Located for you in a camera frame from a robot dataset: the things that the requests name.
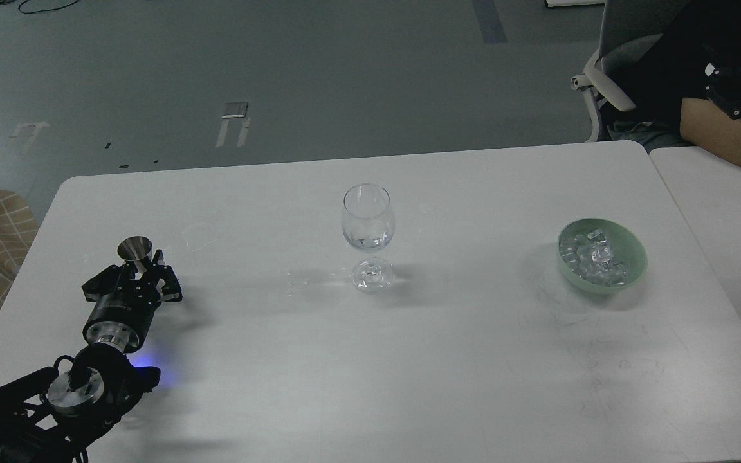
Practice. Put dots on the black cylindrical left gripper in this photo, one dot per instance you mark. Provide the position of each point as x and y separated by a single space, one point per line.
123 313

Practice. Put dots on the stainless steel double jigger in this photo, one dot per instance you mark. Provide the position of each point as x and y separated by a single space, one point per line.
136 254

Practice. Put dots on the person's bare forearm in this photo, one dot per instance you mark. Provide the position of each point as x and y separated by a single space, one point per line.
703 124

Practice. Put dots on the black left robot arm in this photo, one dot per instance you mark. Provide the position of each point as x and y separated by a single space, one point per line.
54 416

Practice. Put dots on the clear wine glass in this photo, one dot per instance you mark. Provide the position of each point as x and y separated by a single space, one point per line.
368 225

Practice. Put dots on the clear ice cubes pile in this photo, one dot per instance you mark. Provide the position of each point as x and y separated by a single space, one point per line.
590 257

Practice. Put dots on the green bowl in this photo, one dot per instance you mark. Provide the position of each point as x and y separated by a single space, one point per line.
626 244

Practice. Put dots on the white office chair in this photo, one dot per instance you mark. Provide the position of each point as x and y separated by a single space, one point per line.
628 30

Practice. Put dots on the white adjacent table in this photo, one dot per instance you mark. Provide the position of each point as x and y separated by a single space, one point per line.
707 191

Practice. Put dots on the person in black shirt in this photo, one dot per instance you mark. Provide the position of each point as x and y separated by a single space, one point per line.
673 69

